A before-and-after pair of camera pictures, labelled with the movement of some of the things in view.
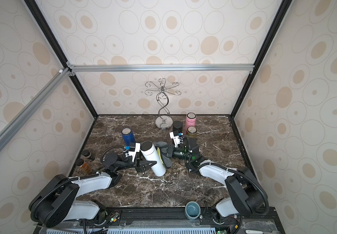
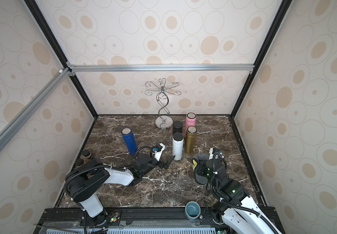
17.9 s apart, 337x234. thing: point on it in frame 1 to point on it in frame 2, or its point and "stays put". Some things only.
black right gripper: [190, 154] to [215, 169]
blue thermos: [128, 136] stays put
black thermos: [177, 126] stays put
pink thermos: [190, 120] stays put
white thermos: [148, 150] to [177, 140]
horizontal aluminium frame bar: [165, 68] stays put
